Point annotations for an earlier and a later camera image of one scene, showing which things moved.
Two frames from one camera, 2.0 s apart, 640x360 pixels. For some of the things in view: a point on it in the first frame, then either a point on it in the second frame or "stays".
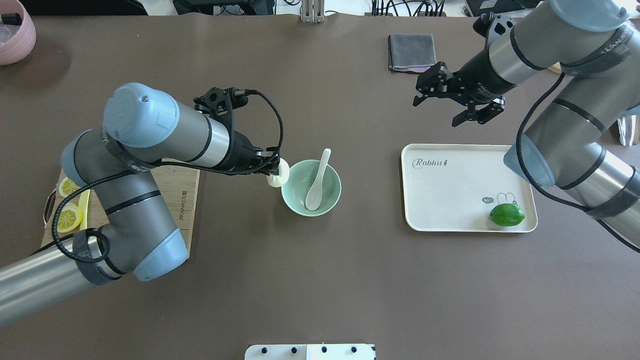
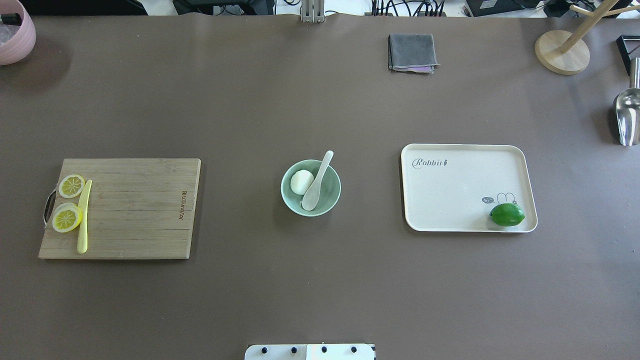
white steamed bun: [277, 180] -> [300, 181]
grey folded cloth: [415, 53] stays
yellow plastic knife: [83, 203] stays
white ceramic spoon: [313, 199] stays
